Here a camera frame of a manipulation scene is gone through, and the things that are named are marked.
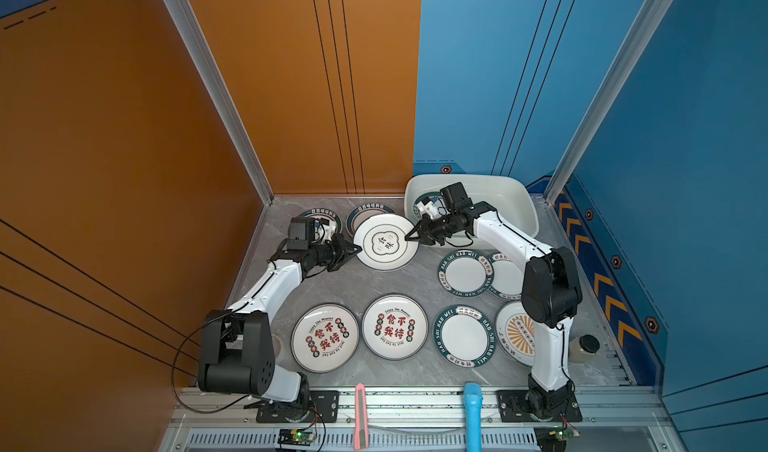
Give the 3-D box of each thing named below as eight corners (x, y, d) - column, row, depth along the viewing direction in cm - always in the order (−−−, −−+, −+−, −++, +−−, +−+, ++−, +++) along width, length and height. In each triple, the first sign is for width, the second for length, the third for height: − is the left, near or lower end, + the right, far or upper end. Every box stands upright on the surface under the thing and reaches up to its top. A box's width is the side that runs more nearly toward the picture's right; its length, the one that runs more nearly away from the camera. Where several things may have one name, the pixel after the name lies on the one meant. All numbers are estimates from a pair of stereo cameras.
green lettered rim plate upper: (440, 298, 94) (441, 293, 91) (435, 255, 104) (436, 249, 102) (497, 298, 94) (500, 293, 91) (487, 255, 104) (490, 249, 102)
